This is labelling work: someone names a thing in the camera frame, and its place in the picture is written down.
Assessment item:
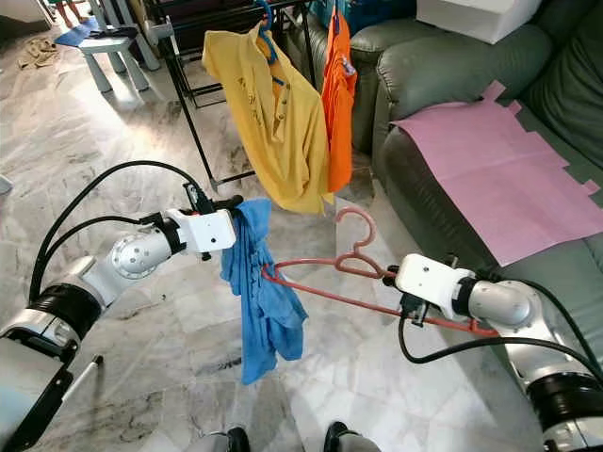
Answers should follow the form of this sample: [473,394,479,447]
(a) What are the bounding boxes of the pink plastic hanger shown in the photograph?
[259,207,500,338]

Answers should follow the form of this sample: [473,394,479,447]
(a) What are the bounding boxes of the light blue shirt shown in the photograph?
[220,198,310,385]

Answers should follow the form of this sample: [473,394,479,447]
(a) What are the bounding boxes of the blue plastic hanger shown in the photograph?
[253,0,284,67]
[333,0,351,39]

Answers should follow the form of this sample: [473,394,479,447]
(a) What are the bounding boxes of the yellow polo shirt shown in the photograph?
[201,28,334,216]

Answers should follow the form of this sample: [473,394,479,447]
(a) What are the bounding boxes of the pink foam mat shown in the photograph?
[391,80,603,267]

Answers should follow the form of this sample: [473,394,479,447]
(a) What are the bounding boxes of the orange polo shirt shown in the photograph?
[320,9,359,194]

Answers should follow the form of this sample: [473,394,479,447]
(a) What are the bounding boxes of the robot right leg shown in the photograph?
[325,422,387,452]

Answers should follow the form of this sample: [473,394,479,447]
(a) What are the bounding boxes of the robot leg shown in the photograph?
[198,428,251,452]
[325,422,387,452]

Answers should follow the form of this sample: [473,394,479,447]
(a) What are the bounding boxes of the black metal drying rack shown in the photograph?
[141,0,340,189]

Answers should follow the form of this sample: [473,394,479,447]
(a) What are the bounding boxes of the white pole black tip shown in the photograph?
[71,356,105,396]

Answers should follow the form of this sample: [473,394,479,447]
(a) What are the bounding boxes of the grey green leather sofa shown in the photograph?
[301,0,603,452]

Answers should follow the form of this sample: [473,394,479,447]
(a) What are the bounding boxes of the blue floor mat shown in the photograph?
[55,17,105,46]

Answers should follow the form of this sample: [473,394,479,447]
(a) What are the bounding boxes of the brown cardboard scraps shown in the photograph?
[24,38,62,69]

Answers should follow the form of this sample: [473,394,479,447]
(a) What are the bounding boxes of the robot left leg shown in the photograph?
[198,428,251,452]

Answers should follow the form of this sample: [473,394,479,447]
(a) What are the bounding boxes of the white box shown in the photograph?
[416,0,543,45]

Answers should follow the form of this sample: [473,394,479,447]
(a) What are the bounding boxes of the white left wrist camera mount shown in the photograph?
[165,209,236,257]

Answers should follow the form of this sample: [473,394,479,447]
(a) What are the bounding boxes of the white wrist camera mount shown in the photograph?
[394,254,474,319]
[165,209,236,257]

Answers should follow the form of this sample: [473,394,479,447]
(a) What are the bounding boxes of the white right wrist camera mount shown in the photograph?
[394,254,474,319]

